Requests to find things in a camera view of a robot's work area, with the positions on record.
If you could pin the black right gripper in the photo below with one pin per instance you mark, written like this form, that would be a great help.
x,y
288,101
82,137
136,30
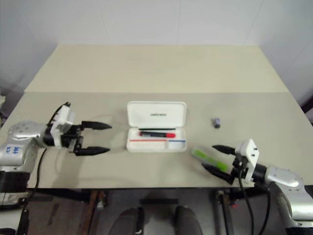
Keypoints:
x,y
236,171

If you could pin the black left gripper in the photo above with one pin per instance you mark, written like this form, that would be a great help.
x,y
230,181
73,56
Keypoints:
x,y
73,139

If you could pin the green marker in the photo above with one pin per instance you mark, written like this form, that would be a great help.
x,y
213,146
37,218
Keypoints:
x,y
207,158

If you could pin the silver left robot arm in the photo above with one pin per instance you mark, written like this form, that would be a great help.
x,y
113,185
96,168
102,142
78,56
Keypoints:
x,y
22,137

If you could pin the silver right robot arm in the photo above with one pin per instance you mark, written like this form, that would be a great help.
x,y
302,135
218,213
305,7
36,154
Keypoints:
x,y
286,178

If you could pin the white plastic pencil case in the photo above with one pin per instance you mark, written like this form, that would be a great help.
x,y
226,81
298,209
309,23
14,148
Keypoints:
x,y
156,129

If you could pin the red marker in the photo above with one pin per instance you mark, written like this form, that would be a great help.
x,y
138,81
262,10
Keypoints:
x,y
159,134

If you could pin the rusty metal table leg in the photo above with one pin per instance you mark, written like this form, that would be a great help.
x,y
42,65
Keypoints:
x,y
94,210
226,210

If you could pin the thin black pen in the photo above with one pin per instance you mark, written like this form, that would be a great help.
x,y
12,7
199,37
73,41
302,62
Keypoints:
x,y
156,128

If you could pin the dark rounded shape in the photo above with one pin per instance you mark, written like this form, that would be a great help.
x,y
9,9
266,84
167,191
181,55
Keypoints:
x,y
187,220
129,220

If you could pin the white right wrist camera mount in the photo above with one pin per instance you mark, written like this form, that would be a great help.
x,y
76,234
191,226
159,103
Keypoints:
x,y
249,156

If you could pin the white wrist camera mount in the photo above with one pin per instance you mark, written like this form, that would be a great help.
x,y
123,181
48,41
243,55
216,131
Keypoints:
x,y
249,156
64,120

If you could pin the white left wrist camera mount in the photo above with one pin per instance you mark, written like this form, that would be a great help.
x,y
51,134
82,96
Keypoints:
x,y
64,120

